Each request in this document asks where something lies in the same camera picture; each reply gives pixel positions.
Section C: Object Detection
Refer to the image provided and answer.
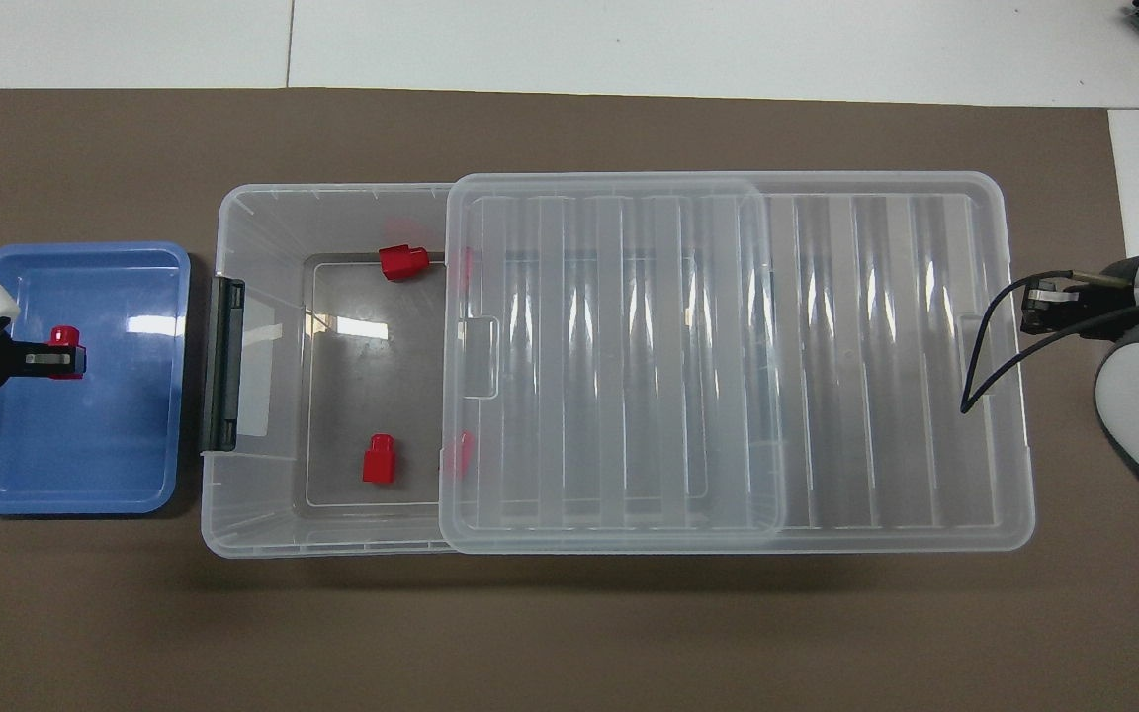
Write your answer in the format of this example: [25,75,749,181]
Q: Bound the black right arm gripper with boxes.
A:
[1021,259,1139,342]

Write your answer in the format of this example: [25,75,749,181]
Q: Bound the clear plastic storage box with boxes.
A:
[201,181,790,560]

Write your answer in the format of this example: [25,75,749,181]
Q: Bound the brown table mat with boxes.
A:
[0,87,1139,712]

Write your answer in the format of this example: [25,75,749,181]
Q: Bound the black right arm gripper cable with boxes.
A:
[960,269,1139,414]

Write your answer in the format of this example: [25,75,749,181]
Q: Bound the black box handle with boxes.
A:
[202,277,246,456]

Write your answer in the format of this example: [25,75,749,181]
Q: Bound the blue plastic tray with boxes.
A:
[0,242,193,517]

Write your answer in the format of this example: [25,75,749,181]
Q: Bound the clear ribbed plastic lid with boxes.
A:
[441,171,1037,555]

